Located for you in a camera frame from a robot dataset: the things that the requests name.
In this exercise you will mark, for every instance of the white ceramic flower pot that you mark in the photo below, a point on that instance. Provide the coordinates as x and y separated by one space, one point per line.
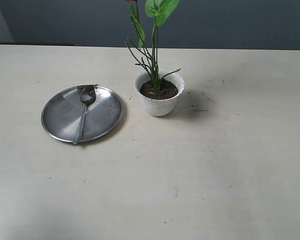
158 107

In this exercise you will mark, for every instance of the steel spork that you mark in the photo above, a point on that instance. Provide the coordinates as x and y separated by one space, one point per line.
87 96

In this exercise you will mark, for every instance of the artificial red flower stem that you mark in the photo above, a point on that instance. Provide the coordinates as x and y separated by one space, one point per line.
159 11

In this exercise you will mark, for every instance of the dark potting soil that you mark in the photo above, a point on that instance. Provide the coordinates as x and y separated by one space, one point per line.
167 90

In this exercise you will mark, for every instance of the round steel plate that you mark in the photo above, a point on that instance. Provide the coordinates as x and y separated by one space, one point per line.
60 116

